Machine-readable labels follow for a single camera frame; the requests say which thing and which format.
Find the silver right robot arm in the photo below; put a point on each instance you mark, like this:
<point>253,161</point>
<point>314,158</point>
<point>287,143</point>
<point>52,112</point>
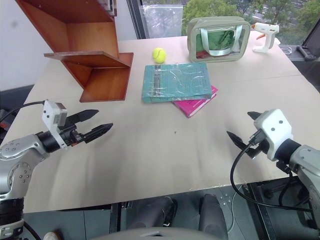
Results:
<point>305,160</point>

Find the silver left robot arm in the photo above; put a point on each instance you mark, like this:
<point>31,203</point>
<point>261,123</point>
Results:
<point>15,150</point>

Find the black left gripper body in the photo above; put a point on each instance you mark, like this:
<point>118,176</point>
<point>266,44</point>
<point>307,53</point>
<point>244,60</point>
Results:
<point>71,135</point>

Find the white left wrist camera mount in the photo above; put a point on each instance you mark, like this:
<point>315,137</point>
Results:
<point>50,117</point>

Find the dark rounded shape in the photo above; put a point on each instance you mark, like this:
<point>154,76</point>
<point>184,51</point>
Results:
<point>152,212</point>

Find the white round object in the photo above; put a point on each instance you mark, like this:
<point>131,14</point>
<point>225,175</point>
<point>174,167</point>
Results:
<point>51,236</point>

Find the green cloth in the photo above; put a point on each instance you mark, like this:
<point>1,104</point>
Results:
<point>217,40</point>

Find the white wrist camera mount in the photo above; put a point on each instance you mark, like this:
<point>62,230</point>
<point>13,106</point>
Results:
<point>50,117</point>
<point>275,130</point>

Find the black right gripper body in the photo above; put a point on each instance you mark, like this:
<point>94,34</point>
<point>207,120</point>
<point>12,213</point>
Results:
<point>257,148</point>

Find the pink book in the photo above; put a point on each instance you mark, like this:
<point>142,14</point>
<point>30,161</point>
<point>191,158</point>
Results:
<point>195,106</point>

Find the black case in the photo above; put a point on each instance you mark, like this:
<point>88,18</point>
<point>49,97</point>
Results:
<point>311,42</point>

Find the wooden zigzag shelf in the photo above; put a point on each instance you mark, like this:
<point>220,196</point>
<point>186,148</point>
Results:
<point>90,37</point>

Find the teal plastic-wrapped book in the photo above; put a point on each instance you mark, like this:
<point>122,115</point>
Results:
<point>177,80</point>

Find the clear green-trimmed zip bag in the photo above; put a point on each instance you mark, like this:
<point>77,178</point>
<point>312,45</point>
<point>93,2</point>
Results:
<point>217,56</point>

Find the black and red device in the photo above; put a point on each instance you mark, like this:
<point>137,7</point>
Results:
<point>5,120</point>

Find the yellow tennis ball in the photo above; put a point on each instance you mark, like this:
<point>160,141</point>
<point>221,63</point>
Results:
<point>159,55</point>

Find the white hot glue gun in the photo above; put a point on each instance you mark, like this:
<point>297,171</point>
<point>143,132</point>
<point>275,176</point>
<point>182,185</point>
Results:
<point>266,31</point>

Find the black window frame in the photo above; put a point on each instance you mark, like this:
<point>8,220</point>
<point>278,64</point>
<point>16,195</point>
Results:
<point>136,20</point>

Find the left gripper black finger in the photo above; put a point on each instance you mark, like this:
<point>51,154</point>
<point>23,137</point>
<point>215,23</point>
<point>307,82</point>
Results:
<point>83,115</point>
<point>98,132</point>

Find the clear plastic bag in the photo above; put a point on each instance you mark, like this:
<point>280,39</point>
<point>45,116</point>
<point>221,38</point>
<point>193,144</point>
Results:
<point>162,22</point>

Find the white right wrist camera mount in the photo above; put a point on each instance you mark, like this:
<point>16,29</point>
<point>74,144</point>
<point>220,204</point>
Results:
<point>275,130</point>

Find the black table frame leg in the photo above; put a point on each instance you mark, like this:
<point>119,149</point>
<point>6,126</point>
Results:
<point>261,212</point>

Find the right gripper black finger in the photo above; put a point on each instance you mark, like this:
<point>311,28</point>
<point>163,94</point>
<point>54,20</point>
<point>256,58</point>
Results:
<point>238,142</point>
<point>254,116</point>

